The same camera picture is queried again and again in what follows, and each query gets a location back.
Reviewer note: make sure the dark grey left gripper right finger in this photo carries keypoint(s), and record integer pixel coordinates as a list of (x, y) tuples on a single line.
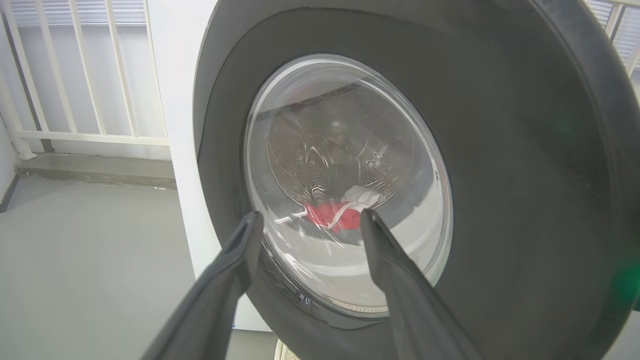
[(415, 310)]

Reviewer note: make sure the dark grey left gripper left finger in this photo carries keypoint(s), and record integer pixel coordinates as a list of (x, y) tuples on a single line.
[(215, 300)]

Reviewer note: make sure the red and white garment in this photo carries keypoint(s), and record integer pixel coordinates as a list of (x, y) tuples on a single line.
[(322, 215), (362, 195)]

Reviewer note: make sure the dark round glass washer door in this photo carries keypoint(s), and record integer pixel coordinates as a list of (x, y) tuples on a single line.
[(500, 150)]

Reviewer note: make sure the cream perforated laundry basket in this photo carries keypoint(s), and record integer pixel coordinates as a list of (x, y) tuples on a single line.
[(285, 352)]

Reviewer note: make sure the white front-load washing machine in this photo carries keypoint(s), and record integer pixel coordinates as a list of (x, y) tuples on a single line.
[(172, 100)]

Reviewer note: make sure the white metal railing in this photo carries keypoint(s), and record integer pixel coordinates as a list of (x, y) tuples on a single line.
[(75, 75), (617, 30)]

